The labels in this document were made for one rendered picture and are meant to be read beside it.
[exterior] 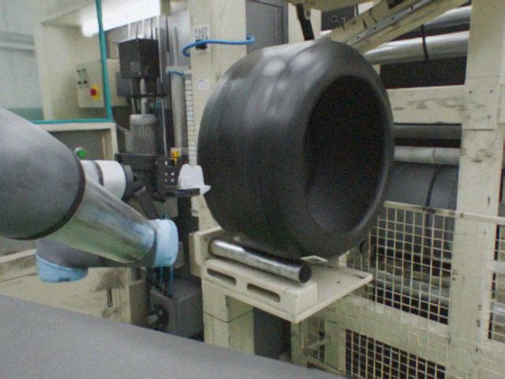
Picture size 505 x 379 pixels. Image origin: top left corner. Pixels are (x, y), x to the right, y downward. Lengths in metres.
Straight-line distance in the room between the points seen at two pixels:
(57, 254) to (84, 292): 0.80
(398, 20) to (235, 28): 0.48
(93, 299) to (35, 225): 1.17
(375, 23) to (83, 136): 0.97
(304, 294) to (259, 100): 0.49
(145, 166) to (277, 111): 0.31
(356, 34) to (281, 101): 0.60
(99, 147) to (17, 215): 1.16
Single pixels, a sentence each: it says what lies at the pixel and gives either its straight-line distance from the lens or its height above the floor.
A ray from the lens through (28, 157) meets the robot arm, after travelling 0.37.
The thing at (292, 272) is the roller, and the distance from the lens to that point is 1.09.
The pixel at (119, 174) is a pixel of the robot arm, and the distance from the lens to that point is 0.78.
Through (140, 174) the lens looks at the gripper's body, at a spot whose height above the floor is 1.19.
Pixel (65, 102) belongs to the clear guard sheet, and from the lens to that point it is 1.46.
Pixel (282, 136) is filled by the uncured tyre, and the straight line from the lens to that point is 0.93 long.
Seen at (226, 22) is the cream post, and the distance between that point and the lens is 1.36.
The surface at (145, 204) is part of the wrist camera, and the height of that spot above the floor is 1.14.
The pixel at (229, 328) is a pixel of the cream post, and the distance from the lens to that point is 1.50.
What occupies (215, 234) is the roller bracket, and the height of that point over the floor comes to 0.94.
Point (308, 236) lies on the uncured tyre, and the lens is 1.03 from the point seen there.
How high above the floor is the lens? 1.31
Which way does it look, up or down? 11 degrees down
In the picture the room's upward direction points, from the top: 1 degrees counter-clockwise
